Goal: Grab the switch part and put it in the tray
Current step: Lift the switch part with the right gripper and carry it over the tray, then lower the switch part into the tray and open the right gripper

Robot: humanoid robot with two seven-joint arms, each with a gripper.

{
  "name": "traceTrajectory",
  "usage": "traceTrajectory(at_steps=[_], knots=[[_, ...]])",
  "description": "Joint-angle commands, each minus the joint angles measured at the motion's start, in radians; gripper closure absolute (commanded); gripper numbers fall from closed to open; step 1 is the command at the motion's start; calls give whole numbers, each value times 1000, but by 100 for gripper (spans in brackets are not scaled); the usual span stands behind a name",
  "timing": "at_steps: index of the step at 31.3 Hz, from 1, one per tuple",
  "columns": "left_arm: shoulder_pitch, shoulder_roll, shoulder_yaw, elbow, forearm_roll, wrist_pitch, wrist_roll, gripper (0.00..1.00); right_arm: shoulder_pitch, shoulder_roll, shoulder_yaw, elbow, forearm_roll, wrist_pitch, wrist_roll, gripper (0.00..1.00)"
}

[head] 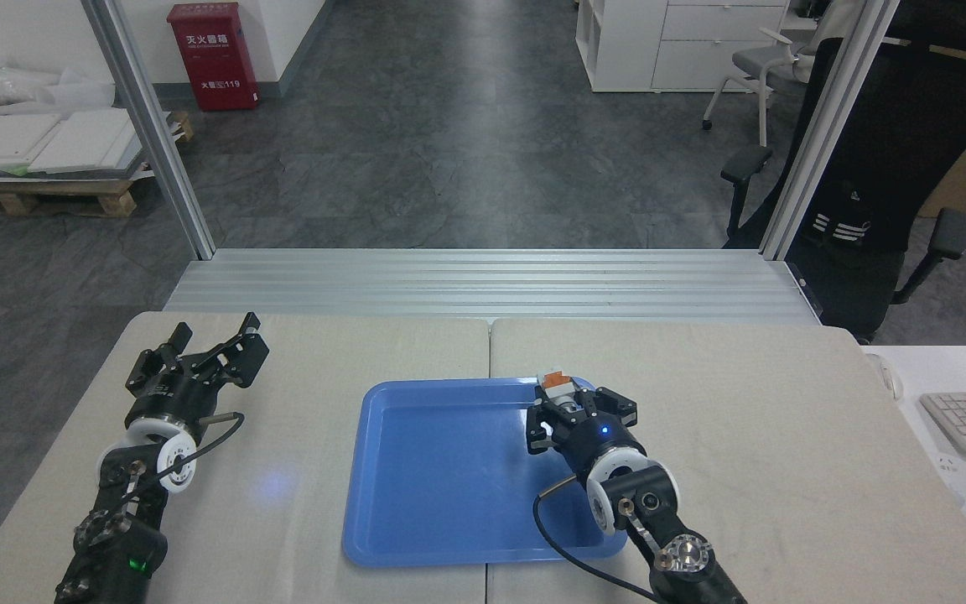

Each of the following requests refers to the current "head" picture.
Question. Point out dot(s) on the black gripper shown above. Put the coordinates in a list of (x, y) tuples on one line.
[(177, 396), (596, 440)]

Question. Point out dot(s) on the white orange switch part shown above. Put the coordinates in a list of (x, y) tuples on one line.
[(558, 390)]

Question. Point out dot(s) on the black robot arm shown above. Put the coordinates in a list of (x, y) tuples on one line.
[(127, 512), (651, 503)]

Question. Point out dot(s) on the blue plastic tray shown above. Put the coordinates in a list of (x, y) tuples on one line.
[(449, 478)]

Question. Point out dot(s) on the wooden pallet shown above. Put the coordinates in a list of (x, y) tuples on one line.
[(47, 195)]

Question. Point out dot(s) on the stack of white boards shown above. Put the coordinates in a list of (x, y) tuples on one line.
[(38, 143)]

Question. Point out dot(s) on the white computer mouse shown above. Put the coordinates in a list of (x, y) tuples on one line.
[(884, 376)]

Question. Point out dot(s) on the red fire extinguisher box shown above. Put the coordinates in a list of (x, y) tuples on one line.
[(213, 54)]

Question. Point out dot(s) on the clear plastic wrapping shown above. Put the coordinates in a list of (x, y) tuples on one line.
[(22, 84)]

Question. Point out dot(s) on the white drawer cabinet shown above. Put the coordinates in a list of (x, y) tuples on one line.
[(625, 42)]

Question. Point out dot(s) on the white grey office chair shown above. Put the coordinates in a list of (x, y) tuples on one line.
[(764, 63)]

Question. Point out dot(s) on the black office chair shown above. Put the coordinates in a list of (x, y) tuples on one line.
[(911, 151)]

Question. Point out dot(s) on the silver aluminium rail deck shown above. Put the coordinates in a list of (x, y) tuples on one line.
[(491, 285)]

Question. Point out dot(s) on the silver aluminium post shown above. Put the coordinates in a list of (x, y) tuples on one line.
[(827, 126), (152, 134)]

